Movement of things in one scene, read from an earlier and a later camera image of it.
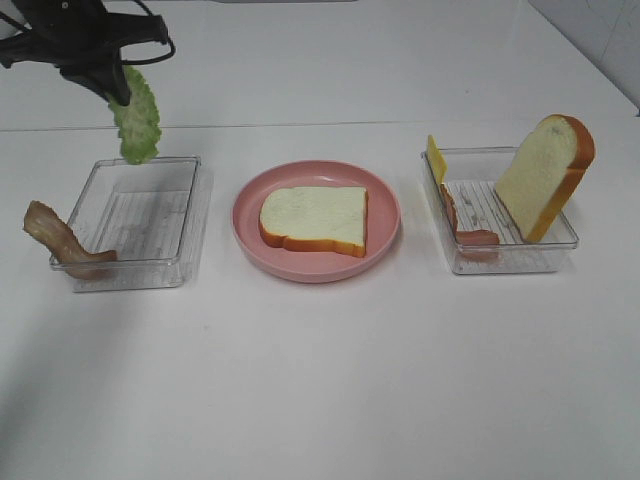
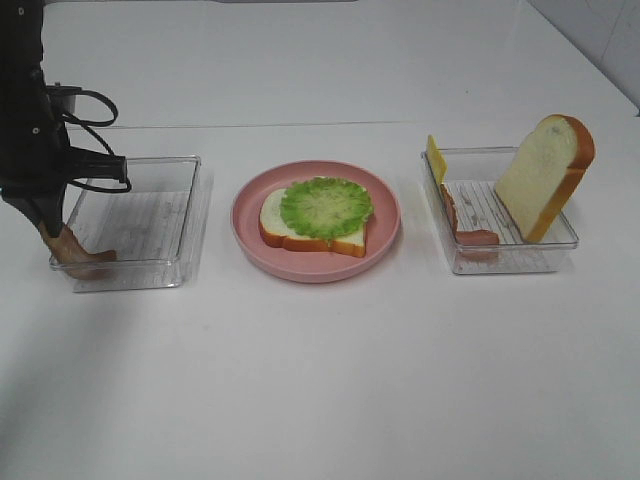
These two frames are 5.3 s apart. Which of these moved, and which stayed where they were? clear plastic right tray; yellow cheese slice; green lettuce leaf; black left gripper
Moved: green lettuce leaf; black left gripper
Stayed: clear plastic right tray; yellow cheese slice
